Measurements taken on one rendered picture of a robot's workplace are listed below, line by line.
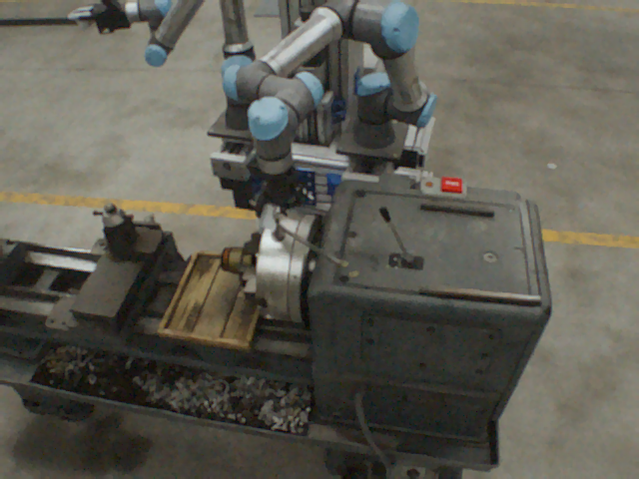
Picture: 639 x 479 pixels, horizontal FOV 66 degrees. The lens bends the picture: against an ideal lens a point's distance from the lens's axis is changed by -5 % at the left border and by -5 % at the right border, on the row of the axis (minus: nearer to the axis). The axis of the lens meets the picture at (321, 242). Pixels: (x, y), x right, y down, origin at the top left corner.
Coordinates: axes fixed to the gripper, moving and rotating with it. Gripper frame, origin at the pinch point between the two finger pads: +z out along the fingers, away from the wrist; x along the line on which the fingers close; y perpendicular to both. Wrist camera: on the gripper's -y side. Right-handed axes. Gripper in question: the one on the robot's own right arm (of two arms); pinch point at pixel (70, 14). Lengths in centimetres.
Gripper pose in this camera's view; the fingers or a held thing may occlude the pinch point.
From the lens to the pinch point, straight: 209.4
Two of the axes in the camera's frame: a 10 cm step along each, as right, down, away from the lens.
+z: -9.9, 1.0, -0.2
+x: -0.9, -8.0, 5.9
